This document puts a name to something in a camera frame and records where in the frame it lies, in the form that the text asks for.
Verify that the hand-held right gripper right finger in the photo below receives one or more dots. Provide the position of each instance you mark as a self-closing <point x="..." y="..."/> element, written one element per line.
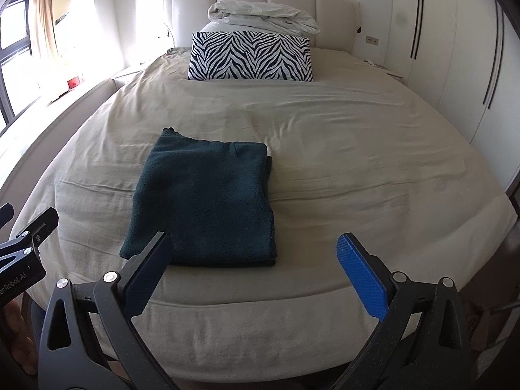
<point x="361" y="276"/>

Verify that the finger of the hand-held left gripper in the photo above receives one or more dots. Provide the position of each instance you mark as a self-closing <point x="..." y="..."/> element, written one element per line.
<point x="42" y="223"/>
<point x="5" y="213"/>

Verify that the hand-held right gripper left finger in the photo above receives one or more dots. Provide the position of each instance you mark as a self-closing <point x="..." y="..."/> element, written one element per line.
<point x="150" y="276"/>

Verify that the dark green sweater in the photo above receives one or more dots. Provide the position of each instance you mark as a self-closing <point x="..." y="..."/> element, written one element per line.
<point x="203" y="195"/>

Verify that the bed with beige sheet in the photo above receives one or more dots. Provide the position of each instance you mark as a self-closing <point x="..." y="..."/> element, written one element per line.
<point x="365" y="162"/>

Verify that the white window ledge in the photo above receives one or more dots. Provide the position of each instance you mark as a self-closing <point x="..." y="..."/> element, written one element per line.
<point x="61" y="109"/>

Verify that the small red box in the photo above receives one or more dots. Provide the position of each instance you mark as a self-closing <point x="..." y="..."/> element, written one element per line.
<point x="74" y="82"/>

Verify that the white nightstand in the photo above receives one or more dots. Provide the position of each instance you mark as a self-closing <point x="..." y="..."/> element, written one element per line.
<point x="126" y="75"/>
<point x="386" y="71"/>

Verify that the dark framed window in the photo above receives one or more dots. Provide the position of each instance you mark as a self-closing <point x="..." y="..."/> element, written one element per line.
<point x="12" y="28"/>

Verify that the beige curtain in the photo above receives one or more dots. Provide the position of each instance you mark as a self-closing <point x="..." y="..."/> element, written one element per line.
<point x="42" y="20"/>

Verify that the zebra print pillow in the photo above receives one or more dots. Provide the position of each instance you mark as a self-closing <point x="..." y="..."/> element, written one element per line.
<point x="248" y="57"/>

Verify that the white wardrobe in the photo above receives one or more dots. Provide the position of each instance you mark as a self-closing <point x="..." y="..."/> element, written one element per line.
<point x="447" y="48"/>

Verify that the crumpled white duvet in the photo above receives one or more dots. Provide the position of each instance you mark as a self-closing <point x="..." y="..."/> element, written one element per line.
<point x="260" y="14"/>

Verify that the white wall socket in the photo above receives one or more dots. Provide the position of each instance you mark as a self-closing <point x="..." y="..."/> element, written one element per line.
<point x="372" y="40"/>

